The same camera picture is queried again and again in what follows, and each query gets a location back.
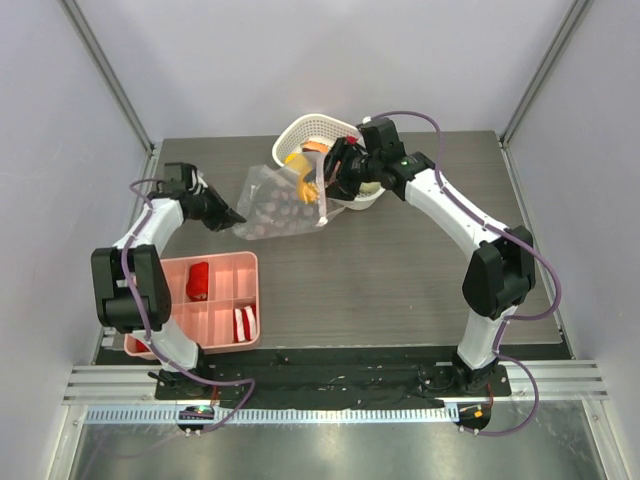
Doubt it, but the green fake lettuce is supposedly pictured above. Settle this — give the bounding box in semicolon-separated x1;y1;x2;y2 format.
359;182;381;196

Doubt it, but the clear pink zip top bag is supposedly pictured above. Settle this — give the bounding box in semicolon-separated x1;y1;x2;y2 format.
232;152;345;241

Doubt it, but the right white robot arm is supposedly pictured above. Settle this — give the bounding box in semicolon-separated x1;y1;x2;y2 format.
324;117;535;395

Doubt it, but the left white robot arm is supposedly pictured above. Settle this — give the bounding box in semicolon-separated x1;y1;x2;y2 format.
91;184;246;399

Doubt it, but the red fake food under arm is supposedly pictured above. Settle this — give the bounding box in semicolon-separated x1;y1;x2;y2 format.
134;339;149;353

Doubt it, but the red plush fake food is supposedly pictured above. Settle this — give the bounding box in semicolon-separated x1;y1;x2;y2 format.
185;262;209;302

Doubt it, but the orange fake fruit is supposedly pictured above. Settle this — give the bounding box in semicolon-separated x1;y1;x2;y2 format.
296;176;319;204

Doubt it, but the red white striped fake food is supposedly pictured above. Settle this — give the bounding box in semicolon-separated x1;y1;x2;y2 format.
233;305;258;343

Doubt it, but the white perforated plastic basket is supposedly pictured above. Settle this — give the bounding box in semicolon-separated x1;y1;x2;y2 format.
271;113;385;211

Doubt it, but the pink divided organizer tray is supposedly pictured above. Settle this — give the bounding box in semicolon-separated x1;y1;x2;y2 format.
123;250;262;361

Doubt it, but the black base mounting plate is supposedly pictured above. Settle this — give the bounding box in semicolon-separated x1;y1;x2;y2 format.
154;363;510;401

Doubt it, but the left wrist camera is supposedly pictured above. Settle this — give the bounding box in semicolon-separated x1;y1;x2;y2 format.
160;162;207;195

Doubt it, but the aluminium front rail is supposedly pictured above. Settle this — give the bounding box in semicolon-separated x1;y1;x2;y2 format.
62;360;610;404

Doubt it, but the left aluminium corner post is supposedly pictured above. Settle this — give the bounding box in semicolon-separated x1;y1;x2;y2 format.
59;0;154;156

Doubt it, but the aluminium corner post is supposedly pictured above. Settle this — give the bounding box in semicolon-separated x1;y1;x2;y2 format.
499;0;594;149
59;0;154;156

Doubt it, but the slotted grey cable duct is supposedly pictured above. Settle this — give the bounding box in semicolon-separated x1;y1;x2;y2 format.
84;404;459;426

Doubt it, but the right aluminium corner post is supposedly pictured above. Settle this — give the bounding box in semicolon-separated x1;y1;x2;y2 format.
499;0;594;149

